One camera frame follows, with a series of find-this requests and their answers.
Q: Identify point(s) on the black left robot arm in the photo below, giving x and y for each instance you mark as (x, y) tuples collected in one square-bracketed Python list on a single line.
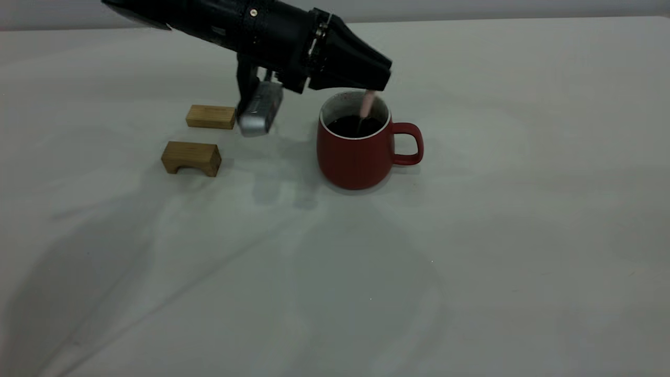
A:
[(220, 21)]

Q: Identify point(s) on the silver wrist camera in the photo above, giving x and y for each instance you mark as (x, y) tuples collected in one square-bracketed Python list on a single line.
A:
[(259, 112)]

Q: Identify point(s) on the red ceramic mug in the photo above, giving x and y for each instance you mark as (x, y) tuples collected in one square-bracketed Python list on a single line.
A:
[(356, 162)]

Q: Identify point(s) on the flat wooden block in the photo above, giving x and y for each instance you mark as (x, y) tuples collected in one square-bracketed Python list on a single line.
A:
[(209, 116)]

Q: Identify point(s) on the arched wooden block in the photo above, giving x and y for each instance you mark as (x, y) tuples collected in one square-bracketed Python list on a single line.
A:
[(191, 154)]

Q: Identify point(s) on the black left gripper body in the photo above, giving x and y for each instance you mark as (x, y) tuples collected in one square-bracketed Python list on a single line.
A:
[(350, 57)]

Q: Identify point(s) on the dark coffee liquid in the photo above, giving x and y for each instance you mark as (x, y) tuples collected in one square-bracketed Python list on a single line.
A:
[(343, 126)]

